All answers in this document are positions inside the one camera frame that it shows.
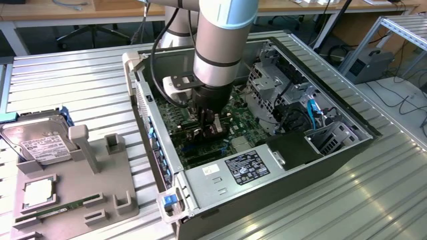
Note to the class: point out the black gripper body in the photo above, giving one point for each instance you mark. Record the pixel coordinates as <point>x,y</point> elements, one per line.
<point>214,98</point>

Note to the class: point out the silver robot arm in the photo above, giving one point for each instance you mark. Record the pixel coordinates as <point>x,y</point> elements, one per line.
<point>220,37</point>

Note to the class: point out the green motherboard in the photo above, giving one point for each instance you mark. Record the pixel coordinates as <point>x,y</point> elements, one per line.
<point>248,117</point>

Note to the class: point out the silver chipset heatsink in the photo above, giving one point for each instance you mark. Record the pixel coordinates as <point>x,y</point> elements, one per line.
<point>240,145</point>

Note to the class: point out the black expansion slot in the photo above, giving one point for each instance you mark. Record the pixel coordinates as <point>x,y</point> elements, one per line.
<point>203,155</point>
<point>204,162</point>

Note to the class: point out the silver perforated drive cage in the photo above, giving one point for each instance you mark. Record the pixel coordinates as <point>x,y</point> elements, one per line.
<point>270,82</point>

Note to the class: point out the silver power supply unit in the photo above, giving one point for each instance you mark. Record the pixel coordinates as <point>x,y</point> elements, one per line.
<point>214,185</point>

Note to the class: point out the black plastic air shroud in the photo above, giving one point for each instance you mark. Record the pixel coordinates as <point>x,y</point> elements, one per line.
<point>294,150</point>

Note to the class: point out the blue case latch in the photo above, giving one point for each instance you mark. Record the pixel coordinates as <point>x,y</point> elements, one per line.
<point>168,200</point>

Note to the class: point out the silver disk bay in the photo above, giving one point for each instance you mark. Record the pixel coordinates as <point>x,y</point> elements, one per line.
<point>334,142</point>

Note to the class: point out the open black PC case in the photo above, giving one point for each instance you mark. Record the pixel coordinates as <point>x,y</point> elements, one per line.
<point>300,200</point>

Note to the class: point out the black office chair base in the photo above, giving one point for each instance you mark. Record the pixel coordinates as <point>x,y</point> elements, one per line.
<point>93,30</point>

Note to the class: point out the brown cardboard box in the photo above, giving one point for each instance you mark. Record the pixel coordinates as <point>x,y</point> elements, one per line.
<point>120,4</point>

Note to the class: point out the grey control box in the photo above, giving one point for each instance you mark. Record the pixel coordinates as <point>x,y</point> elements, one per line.
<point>370,65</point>

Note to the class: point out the grey parts rack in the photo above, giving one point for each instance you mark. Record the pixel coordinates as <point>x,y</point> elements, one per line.
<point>67,190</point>

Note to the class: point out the silver hard disk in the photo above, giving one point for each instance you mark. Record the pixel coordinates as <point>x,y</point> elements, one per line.
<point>36,142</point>

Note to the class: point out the bare green RAM stick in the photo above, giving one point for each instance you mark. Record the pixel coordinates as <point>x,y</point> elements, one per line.
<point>67,207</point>

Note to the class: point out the silver CPU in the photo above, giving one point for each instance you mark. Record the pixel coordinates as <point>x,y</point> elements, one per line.
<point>37,193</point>

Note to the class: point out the wooden desk with grey legs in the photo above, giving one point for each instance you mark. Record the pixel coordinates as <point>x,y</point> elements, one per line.
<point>49,12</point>

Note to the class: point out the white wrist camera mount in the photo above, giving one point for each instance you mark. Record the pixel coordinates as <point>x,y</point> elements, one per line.
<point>174,90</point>

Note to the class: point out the aluminium slat frame table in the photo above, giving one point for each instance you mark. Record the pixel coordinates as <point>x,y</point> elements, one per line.
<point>407,27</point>

